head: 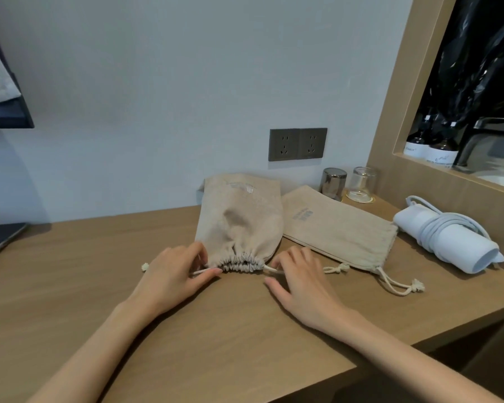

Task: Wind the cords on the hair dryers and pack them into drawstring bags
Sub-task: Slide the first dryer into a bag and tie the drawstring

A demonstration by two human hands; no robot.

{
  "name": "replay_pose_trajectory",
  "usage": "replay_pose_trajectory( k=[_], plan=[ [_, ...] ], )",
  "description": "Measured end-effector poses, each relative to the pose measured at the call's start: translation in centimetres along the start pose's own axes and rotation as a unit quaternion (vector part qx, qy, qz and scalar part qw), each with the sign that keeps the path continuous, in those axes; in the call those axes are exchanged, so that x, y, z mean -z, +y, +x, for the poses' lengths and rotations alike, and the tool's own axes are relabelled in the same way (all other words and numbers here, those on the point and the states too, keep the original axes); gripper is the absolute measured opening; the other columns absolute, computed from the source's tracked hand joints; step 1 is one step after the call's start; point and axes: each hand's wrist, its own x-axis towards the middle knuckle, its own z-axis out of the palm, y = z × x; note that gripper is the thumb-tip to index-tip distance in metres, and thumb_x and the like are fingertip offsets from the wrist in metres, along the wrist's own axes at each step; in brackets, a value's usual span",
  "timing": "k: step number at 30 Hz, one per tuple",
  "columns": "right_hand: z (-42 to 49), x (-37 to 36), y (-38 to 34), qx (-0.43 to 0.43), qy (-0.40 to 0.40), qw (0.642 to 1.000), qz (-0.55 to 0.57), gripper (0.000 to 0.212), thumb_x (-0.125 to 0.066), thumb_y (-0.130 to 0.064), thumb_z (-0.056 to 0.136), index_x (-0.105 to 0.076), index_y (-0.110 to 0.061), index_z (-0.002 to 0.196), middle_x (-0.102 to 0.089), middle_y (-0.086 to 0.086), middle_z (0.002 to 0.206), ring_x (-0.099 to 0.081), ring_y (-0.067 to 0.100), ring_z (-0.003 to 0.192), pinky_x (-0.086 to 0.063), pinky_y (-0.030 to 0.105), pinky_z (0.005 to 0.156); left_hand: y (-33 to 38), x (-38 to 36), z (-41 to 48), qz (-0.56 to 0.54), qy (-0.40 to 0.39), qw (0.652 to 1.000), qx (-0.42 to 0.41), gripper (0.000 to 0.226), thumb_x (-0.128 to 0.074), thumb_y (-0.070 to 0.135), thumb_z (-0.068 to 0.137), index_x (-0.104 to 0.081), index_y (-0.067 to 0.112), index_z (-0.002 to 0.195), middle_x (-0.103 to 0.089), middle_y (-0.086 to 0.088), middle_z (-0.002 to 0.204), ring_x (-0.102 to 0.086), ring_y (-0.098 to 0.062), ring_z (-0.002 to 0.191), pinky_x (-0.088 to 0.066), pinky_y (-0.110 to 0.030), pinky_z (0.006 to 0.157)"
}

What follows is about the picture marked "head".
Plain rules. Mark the person's left hand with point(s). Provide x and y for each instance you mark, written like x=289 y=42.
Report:
x=172 y=281

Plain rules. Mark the person's right hand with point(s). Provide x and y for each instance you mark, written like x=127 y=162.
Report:
x=311 y=293

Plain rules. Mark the white hair dryer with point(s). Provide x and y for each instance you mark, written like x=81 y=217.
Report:
x=458 y=247

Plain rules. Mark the person's right forearm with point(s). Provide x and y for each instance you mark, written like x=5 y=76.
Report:
x=416 y=365

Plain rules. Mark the person's left forearm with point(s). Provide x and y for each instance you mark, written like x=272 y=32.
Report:
x=88 y=356

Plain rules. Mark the black plastic bag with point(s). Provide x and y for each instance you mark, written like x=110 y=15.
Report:
x=479 y=58

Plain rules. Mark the round gold-rimmed coaster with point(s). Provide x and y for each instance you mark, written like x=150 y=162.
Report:
x=359 y=200

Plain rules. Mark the grey smoked glass cup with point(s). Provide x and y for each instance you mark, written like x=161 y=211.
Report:
x=334 y=184

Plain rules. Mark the clear glass cup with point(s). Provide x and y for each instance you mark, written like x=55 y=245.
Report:
x=362 y=182

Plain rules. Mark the black smartphone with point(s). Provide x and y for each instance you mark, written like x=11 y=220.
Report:
x=0 y=239

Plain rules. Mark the dark faucet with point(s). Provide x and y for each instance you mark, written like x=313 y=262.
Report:
x=470 y=138

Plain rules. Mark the black television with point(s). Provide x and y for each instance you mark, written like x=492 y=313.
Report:
x=8 y=119

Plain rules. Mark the grey vanity unit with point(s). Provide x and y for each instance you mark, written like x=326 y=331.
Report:
x=500 y=155

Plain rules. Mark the wooden niche frame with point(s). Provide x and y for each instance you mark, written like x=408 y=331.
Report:
x=386 y=176

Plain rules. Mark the dark grey wall socket panel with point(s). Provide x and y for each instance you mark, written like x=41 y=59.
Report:
x=298 y=144

